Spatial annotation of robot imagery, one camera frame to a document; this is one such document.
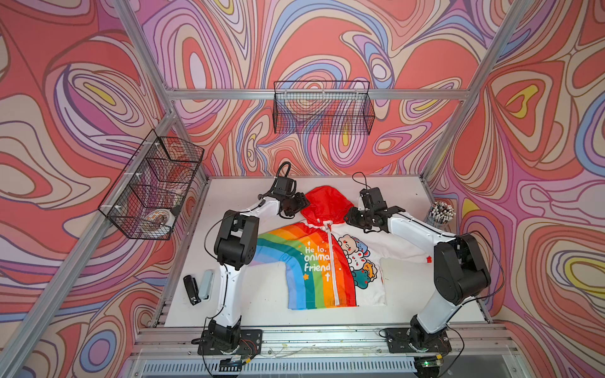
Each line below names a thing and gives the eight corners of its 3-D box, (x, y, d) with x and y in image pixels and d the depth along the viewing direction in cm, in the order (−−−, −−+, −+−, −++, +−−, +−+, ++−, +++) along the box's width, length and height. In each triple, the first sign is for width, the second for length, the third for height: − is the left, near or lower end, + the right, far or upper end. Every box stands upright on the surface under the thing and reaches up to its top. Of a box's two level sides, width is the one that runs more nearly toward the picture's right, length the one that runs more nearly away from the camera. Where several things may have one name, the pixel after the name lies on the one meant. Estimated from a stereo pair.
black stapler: (191, 306, 82) (188, 303, 79) (185, 280, 88) (182, 277, 85) (201, 301, 83) (198, 298, 81) (194, 276, 89) (192, 273, 86)
